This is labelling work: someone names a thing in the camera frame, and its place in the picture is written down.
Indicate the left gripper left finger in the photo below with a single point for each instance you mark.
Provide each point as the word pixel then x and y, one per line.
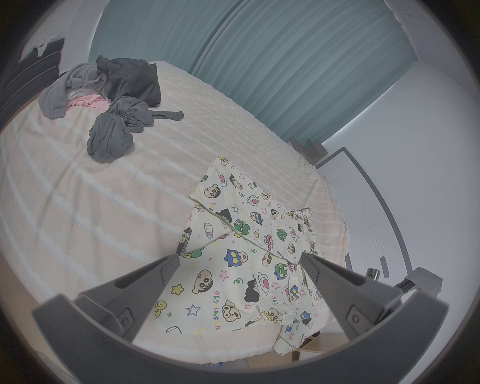
pixel 123 300

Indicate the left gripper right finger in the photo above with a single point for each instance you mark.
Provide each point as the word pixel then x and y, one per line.
pixel 352 300

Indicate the white printed pyjama top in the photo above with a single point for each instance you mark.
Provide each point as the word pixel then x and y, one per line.
pixel 232 281

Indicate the bed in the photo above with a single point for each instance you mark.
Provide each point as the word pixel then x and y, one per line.
pixel 112 210

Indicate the grey bedside table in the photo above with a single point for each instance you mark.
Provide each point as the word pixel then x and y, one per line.
pixel 315 152

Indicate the dark grey garment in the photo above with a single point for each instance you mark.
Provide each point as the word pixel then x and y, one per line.
pixel 108 138

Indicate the pink garment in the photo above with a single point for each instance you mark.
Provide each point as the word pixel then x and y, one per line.
pixel 90 100

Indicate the black garment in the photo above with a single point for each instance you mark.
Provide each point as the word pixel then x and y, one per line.
pixel 131 78

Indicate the blue-green curtain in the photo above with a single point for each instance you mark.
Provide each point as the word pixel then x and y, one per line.
pixel 150 30
pixel 300 67

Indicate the white cloth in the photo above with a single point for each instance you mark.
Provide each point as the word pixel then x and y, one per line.
pixel 43 43

